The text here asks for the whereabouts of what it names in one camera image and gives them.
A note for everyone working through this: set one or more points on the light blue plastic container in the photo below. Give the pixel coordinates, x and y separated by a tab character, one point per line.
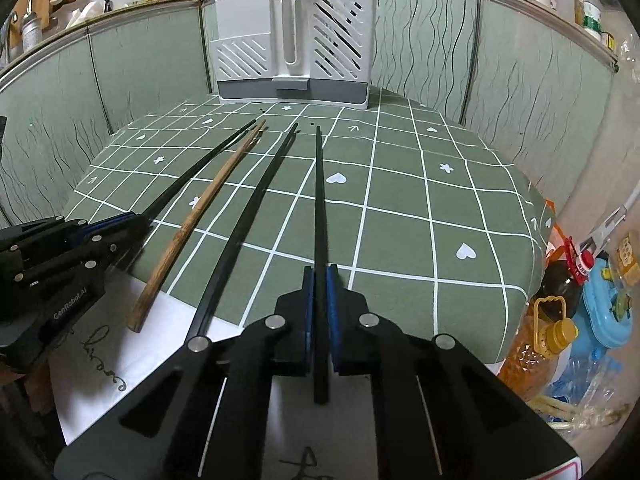
607	310

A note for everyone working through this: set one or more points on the dark sauce bottle red cap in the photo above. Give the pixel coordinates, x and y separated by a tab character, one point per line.
562	285

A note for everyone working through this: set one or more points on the brown wooden chopstick split tip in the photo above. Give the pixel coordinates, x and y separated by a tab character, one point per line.
210	192

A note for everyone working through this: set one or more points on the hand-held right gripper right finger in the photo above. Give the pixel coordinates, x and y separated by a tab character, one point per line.
334	320

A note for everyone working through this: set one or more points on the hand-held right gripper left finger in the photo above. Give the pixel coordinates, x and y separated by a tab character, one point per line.
309	320

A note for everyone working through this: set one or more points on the clear bottle yellow cap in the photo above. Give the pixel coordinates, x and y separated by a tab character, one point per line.
625	257

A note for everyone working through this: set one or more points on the white slatted utensil holder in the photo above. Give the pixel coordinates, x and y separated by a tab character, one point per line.
245	60

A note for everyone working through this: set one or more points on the orange plastic bag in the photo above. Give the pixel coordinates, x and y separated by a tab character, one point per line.
552	225

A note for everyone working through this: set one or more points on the metal tongs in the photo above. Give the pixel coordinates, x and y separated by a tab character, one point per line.
605	230

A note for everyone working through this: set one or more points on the yellow liquid bottle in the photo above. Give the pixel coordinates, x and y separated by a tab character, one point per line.
578	5

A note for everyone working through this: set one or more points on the clear plastic bottle blue cap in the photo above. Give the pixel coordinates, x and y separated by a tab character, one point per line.
575	377

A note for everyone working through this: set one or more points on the yellow cooking oil jug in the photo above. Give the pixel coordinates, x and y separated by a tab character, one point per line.
530	360

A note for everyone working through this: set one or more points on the clear bottle green label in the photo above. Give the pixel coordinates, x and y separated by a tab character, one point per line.
591	17

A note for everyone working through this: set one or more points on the green checked tablecloth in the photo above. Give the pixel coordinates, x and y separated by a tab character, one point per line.
400	210

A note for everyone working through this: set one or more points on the white cloth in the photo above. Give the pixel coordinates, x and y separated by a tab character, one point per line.
82	15

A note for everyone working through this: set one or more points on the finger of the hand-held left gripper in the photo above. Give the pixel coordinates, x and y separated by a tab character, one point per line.
110	222
100	257

